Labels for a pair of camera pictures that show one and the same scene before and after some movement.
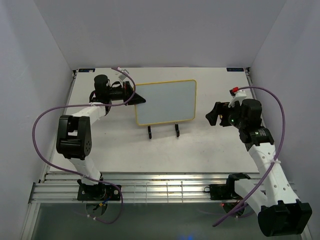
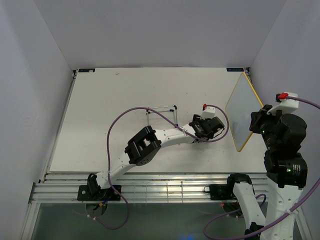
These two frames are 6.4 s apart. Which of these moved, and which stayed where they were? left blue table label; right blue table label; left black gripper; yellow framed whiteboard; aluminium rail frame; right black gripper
Moved: yellow framed whiteboard; left black gripper; right black gripper
Stayed: aluminium rail frame; left blue table label; right blue table label
